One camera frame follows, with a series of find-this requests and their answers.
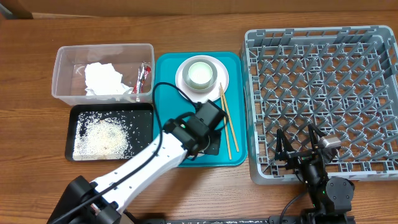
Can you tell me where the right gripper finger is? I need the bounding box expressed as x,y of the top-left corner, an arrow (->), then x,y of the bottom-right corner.
276,129 -> 294,153
308,124 -> 326,151

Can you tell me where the wooden chopstick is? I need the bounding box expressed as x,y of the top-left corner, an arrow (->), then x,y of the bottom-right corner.
224,93 -> 240,152
220,83 -> 232,160

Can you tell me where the red foil snack wrapper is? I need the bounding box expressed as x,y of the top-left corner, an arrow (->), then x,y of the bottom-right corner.
132,62 -> 152,93

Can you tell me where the white napkin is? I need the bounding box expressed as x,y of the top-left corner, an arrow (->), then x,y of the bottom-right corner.
85,62 -> 133,96

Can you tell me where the small white plate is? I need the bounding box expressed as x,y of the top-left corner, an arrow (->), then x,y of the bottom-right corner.
188,151 -> 205,159

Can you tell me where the pile of rice grains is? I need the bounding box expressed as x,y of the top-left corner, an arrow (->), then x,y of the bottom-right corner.
72,110 -> 153,161

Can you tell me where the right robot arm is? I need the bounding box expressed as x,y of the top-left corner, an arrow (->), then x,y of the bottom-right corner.
275,124 -> 355,223

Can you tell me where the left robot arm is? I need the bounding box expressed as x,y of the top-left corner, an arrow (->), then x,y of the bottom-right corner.
48,100 -> 227,223

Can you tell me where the grey dishwasher rack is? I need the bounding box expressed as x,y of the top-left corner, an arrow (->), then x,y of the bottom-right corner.
240,26 -> 397,185

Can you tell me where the clear plastic waste bin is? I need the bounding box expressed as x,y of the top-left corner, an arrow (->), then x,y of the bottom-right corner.
52,44 -> 155,106

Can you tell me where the teal serving tray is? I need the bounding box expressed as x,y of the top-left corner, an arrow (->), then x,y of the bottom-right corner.
154,52 -> 248,167

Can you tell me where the large white plate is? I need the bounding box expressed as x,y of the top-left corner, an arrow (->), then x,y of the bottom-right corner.
175,55 -> 229,103

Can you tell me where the grey-rimmed white bowl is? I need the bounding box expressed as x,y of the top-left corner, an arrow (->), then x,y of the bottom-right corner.
182,58 -> 218,92

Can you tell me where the white paper cup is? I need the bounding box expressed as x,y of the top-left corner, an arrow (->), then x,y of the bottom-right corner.
188,62 -> 213,89

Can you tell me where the black plastic tray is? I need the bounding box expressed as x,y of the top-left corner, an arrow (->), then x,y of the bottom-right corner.
65,103 -> 153,161

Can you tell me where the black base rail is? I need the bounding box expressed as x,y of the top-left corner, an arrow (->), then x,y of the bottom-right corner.
124,211 -> 356,224

